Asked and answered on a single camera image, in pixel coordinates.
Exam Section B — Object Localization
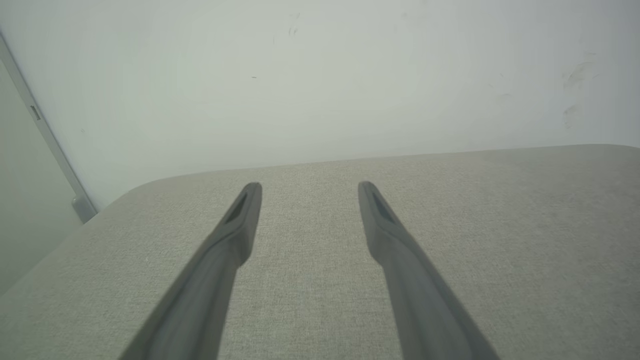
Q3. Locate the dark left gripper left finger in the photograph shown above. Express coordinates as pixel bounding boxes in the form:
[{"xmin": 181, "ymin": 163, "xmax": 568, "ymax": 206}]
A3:
[{"xmin": 118, "ymin": 181, "xmax": 263, "ymax": 360}]

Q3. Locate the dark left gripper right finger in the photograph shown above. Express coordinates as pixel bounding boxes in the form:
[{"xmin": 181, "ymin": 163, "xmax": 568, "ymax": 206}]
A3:
[{"xmin": 357, "ymin": 181, "xmax": 501, "ymax": 360}]

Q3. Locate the grey metal frame bar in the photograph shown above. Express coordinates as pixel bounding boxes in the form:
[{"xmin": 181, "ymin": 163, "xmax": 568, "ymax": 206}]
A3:
[{"xmin": 0, "ymin": 30, "xmax": 98, "ymax": 223}]

